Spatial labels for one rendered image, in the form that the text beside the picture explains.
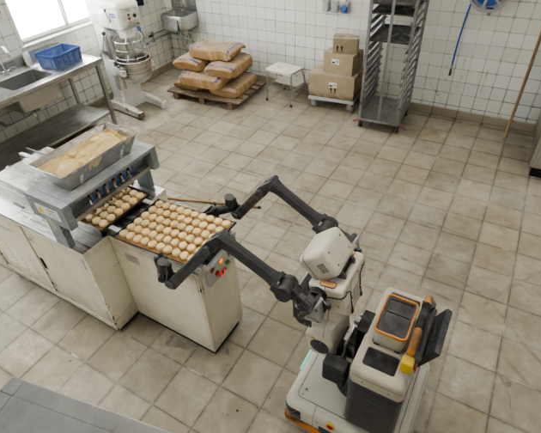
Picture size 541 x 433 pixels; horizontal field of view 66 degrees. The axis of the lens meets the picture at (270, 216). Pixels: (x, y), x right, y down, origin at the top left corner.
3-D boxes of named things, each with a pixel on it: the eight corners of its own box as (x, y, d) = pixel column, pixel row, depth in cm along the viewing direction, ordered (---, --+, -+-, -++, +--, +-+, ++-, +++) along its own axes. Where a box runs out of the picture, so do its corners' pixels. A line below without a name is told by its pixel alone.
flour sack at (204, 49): (186, 58, 571) (184, 45, 561) (202, 48, 601) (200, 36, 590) (233, 64, 548) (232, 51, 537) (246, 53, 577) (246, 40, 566)
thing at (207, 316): (140, 318, 308) (103, 228, 250) (170, 286, 330) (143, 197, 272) (216, 360, 279) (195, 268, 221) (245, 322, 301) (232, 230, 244)
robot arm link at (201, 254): (212, 253, 182) (224, 240, 191) (203, 245, 182) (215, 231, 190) (171, 294, 209) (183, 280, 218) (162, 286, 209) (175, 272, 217)
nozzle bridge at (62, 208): (45, 236, 255) (21, 192, 233) (130, 176, 301) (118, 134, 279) (82, 254, 241) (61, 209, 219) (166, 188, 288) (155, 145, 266)
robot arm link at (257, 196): (264, 197, 214) (276, 184, 220) (256, 188, 214) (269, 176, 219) (236, 222, 251) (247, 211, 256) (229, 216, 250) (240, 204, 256)
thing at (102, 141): (35, 175, 233) (31, 166, 229) (108, 132, 268) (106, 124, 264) (67, 188, 222) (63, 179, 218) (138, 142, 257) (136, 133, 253)
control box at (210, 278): (205, 285, 238) (202, 269, 229) (229, 259, 253) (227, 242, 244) (210, 288, 236) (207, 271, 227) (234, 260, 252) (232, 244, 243)
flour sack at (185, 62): (197, 75, 564) (195, 62, 554) (173, 70, 581) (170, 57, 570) (226, 57, 611) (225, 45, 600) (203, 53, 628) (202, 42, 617)
